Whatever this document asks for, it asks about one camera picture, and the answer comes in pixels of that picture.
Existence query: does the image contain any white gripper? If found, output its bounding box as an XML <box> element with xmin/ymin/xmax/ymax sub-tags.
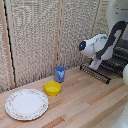
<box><xmin>88</xmin><ymin>58</ymin><xmax>103</xmax><ymax>71</ymax></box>

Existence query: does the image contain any black dish rack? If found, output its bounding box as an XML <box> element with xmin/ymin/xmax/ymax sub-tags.
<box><xmin>98</xmin><ymin>38</ymin><xmax>128</xmax><ymax>78</ymax></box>

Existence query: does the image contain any blue cup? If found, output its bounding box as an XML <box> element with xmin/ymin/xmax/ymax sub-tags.
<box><xmin>54</xmin><ymin>65</ymin><xmax>67</xmax><ymax>84</ymax></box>

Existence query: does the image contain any yellow bowl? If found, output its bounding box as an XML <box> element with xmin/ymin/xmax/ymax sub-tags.
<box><xmin>43</xmin><ymin>81</ymin><xmax>63</xmax><ymax>97</ymax></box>

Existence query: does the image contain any woven screen with wooden posts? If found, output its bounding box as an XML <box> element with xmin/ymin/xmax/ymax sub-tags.
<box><xmin>0</xmin><ymin>0</ymin><xmax>128</xmax><ymax>94</ymax></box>

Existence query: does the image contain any white plate with patterned rim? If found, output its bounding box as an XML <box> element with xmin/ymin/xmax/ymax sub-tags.
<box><xmin>4</xmin><ymin>88</ymin><xmax>50</xmax><ymax>121</ymax></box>

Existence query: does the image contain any black wire rack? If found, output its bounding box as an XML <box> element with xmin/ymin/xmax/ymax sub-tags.
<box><xmin>79</xmin><ymin>63</ymin><xmax>112</xmax><ymax>85</ymax></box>

